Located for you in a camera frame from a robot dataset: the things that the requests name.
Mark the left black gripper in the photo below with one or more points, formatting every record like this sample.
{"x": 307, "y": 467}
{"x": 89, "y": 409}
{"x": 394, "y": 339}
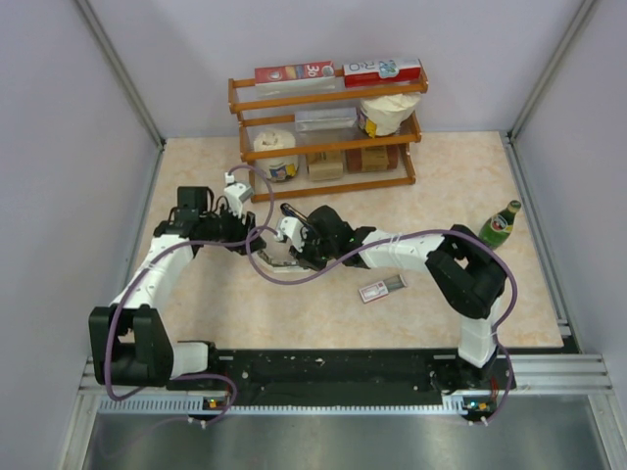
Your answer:
{"x": 241, "y": 230}

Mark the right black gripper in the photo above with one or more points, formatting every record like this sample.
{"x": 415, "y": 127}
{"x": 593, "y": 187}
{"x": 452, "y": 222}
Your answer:
{"x": 303, "y": 256}

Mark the blue black stapler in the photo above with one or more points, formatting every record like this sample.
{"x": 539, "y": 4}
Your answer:
{"x": 289, "y": 211}

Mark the small staple box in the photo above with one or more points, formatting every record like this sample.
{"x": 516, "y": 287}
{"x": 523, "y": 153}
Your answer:
{"x": 373, "y": 292}

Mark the silver staple strip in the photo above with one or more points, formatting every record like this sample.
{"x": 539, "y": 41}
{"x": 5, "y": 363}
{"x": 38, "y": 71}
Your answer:
{"x": 395, "y": 283}

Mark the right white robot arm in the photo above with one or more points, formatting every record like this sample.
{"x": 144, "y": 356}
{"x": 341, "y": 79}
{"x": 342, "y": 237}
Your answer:
{"x": 467, "y": 273}

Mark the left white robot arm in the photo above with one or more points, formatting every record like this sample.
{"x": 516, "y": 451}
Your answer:
{"x": 129, "y": 341}

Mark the tan cardboard box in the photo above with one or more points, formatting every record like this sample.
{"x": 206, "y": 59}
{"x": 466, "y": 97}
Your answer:
{"x": 327, "y": 165}

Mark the wooden three-tier shelf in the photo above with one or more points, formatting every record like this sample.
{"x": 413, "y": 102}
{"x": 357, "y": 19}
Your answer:
{"x": 270, "y": 145}

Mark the brown brick-pattern box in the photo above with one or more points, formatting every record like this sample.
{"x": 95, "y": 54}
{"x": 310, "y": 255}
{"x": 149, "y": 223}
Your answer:
{"x": 369, "y": 159}

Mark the clear plastic box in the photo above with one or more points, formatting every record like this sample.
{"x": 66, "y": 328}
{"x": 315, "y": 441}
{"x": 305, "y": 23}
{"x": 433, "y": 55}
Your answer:
{"x": 324, "y": 125}

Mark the red foil wrap box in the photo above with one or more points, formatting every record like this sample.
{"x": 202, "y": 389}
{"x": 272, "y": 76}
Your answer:
{"x": 298, "y": 77}

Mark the green glass bottle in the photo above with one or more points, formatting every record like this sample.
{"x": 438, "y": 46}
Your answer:
{"x": 497, "y": 228}

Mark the red white toothpaste box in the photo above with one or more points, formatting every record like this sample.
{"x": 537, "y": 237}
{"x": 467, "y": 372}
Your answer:
{"x": 381, "y": 71}

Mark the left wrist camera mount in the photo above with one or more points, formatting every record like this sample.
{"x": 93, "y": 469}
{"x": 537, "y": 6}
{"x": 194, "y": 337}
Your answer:
{"x": 236, "y": 194}

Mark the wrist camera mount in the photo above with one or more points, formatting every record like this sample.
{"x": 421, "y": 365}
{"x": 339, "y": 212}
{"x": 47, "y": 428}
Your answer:
{"x": 290, "y": 229}
{"x": 236, "y": 194}

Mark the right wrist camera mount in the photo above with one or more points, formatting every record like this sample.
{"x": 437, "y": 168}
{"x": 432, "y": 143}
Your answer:
{"x": 290, "y": 229}

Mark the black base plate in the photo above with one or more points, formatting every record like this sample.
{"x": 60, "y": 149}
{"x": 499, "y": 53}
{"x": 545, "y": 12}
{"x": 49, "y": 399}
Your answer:
{"x": 344, "y": 377}

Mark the white slotted cable duct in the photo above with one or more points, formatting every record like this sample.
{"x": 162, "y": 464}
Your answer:
{"x": 199, "y": 406}

